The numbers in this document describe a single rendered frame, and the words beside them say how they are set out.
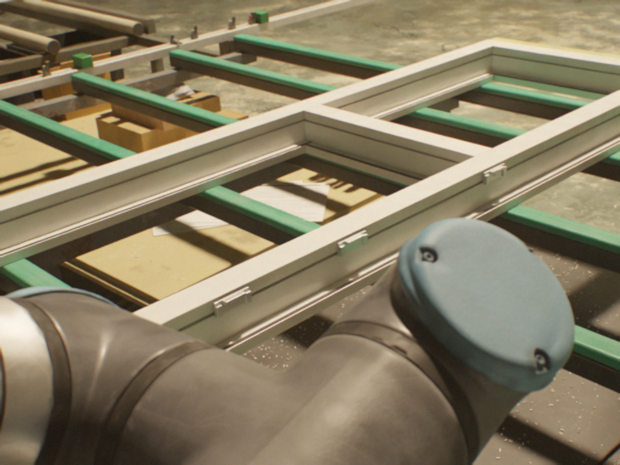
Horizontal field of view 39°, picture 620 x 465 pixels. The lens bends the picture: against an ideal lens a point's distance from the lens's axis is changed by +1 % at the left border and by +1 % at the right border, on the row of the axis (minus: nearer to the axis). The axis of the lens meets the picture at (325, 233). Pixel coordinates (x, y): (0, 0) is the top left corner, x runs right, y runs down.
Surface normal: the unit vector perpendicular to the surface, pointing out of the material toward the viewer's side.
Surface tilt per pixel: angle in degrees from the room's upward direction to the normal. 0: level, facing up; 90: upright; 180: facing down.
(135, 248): 0
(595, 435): 0
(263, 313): 90
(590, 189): 0
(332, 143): 90
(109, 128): 90
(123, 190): 90
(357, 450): 37
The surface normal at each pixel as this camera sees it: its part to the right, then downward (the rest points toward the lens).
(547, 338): 0.48, -0.54
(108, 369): -0.26, -0.69
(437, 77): 0.69, 0.28
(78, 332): 0.69, -0.65
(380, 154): -0.72, 0.33
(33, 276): -0.05, -0.90
